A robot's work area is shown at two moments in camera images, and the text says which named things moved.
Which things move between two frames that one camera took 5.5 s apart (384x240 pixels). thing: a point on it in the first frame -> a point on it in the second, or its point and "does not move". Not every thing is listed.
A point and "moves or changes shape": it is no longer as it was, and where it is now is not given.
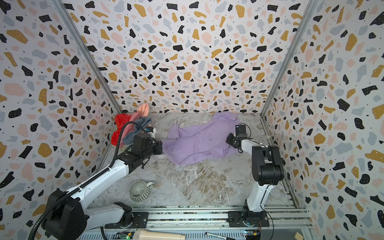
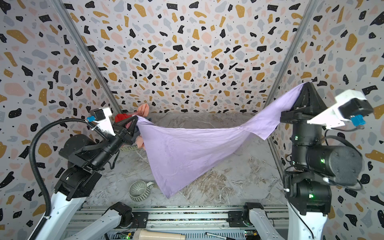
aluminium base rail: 210,219 does not move
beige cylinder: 143,234 does not move
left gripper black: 157,144 -> 124,132
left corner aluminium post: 72,28 does not move
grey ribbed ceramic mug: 139,190 does not move
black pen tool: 219,236 does not move
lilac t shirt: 201,142 moves or changes shape
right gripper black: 232,140 -> 302,115
